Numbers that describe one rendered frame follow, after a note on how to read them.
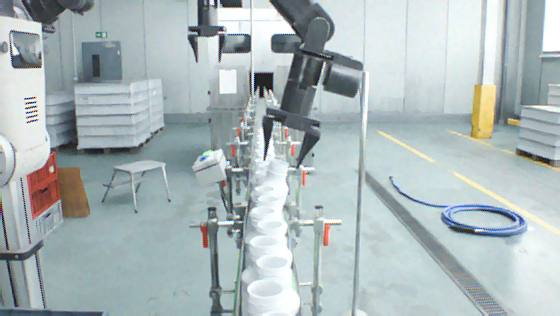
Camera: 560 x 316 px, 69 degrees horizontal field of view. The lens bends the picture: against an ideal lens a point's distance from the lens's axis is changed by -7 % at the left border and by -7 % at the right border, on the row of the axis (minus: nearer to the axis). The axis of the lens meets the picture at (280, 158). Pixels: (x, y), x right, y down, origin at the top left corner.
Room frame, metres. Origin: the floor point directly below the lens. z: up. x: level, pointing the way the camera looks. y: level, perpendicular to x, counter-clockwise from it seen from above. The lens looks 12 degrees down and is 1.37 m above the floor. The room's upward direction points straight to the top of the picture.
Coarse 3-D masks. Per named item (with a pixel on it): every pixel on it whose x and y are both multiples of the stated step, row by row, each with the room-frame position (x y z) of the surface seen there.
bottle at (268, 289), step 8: (264, 280) 0.39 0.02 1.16; (272, 280) 0.39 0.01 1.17; (248, 288) 0.38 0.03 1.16; (256, 288) 0.39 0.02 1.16; (264, 288) 0.39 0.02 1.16; (272, 288) 0.39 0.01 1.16; (280, 288) 0.38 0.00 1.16; (248, 296) 0.37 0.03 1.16; (256, 296) 0.36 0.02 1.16; (264, 296) 0.39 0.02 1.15; (272, 296) 0.36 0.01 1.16; (280, 296) 0.37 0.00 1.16; (248, 304) 0.37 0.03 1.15; (256, 304) 0.36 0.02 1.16; (264, 304) 0.36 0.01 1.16; (272, 304) 0.36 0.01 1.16; (280, 304) 0.37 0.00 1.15; (248, 312) 0.37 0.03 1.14; (256, 312) 0.36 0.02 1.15; (264, 312) 0.36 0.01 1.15
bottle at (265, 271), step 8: (272, 256) 0.45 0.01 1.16; (280, 256) 0.45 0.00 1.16; (264, 264) 0.45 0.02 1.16; (272, 264) 0.45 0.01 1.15; (280, 264) 0.45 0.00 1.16; (288, 264) 0.43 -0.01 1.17; (256, 272) 0.43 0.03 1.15; (264, 272) 0.42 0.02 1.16; (272, 272) 0.42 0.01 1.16; (280, 272) 0.42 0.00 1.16; (288, 272) 0.43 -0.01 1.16; (256, 280) 0.43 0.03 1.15; (280, 280) 0.42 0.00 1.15; (288, 280) 0.43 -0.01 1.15; (288, 288) 0.43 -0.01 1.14; (288, 296) 0.42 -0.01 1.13; (296, 296) 0.43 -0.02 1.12; (288, 304) 0.42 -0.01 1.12; (296, 304) 0.42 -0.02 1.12; (288, 312) 0.41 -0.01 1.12; (296, 312) 0.42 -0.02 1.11
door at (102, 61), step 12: (84, 48) 10.74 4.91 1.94; (96, 48) 10.76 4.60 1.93; (108, 48) 10.77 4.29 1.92; (120, 48) 10.78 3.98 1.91; (84, 60) 10.73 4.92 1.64; (96, 60) 10.76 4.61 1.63; (108, 60) 10.77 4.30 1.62; (120, 60) 10.77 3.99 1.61; (84, 72) 10.73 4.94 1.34; (96, 72) 10.76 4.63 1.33; (108, 72) 10.77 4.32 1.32; (120, 72) 10.77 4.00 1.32
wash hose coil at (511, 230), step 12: (432, 204) 4.14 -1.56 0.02; (456, 204) 4.02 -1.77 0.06; (468, 204) 4.04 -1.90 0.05; (480, 204) 4.02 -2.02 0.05; (444, 216) 3.71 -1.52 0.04; (516, 216) 3.64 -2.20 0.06; (456, 228) 3.42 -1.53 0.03; (468, 228) 3.37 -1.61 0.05; (480, 228) 3.39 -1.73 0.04; (492, 228) 3.37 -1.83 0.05; (504, 228) 3.37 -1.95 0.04; (516, 228) 3.34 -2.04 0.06
